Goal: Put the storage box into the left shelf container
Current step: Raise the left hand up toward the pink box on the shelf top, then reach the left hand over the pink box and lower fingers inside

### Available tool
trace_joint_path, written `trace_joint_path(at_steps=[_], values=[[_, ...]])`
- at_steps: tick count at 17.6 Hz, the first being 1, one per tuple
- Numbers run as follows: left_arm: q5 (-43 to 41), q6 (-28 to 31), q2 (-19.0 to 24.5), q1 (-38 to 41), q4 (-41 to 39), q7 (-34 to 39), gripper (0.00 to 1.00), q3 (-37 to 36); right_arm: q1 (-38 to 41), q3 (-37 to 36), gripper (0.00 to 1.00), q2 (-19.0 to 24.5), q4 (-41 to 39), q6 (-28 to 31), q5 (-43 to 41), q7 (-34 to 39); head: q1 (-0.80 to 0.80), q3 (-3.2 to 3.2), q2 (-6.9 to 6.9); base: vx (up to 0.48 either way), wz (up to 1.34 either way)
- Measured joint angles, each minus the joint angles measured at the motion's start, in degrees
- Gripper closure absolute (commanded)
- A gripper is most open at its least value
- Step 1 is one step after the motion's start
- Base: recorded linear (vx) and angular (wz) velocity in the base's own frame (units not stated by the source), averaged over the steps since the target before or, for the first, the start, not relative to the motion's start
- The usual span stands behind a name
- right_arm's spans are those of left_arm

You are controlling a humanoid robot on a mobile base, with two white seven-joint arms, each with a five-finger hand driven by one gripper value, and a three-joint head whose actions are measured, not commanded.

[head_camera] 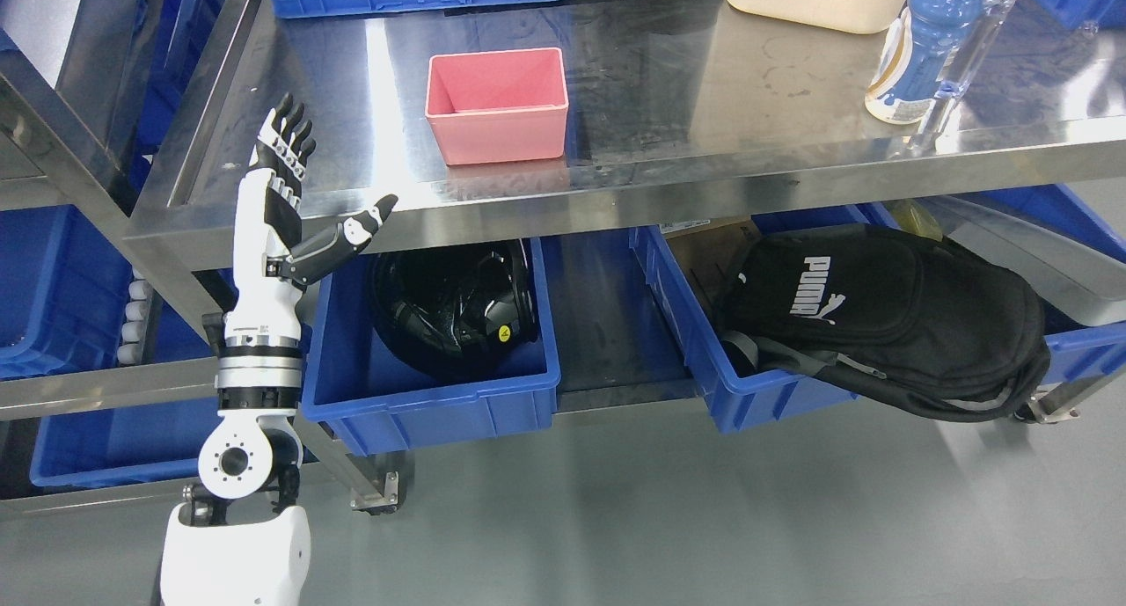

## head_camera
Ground blue bin lower left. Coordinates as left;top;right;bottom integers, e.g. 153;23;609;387
28;395;220;489

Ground black Puma backpack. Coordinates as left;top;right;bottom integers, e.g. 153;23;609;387
716;223;1052;424

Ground blue bin with backpack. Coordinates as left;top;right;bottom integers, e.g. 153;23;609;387
627;196;1125;433

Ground blue bin left shelf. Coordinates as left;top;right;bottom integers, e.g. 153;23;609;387
1;205;134;381

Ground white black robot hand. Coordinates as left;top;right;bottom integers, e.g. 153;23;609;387
223;92;399;348

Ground steel table cart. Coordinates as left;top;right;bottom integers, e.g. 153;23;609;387
123;0;1126;515

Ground steel left shelf rack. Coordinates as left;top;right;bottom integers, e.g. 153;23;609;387
3;0;216;522

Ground pink plastic storage box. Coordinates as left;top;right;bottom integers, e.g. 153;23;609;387
425;47;570;166

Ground black helmet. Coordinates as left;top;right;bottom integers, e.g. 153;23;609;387
363;240;540;384

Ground clear plastic bottle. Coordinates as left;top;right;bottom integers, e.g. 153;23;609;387
908;0;1018;157

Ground white robot forearm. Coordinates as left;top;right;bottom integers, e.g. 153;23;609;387
157;336;312;605

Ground blue bin with helmet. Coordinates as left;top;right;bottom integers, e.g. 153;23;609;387
302;237;560;456

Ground cardboard box in bin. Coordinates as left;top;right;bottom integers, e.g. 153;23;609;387
665;219;763;320

